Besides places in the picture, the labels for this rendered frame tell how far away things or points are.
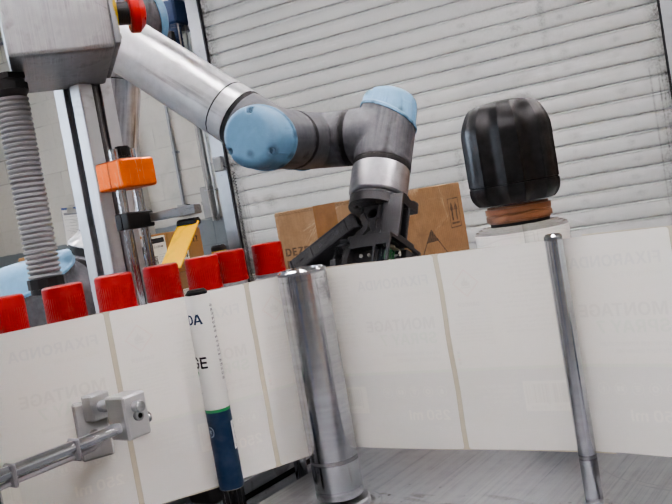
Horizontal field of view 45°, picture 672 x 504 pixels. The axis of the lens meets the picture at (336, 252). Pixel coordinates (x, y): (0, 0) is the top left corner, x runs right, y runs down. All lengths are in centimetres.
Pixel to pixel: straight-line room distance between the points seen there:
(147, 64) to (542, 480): 69
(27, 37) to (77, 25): 4
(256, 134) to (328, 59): 465
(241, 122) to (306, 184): 470
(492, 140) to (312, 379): 27
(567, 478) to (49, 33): 57
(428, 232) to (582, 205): 361
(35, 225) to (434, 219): 90
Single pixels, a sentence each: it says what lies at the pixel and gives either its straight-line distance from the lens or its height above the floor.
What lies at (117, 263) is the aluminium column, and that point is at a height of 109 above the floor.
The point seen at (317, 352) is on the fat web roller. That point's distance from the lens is 61.
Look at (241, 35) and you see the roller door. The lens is 594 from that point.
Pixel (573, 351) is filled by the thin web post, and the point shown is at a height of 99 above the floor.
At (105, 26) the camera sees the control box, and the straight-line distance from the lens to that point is 78.
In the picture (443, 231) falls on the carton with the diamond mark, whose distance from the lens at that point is 156.
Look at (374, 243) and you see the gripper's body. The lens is 96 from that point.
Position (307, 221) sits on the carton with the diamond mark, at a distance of 148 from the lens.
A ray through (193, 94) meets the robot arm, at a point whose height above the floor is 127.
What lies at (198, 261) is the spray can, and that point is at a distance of 79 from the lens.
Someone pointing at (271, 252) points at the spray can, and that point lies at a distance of 86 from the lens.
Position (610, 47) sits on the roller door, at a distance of 509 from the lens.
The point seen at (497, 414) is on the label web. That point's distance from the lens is 60.
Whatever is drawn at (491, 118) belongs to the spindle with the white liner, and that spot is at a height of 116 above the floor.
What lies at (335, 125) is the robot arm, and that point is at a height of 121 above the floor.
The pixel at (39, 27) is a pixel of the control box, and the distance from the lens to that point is 78.
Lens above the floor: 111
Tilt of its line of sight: 3 degrees down
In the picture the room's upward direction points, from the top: 10 degrees counter-clockwise
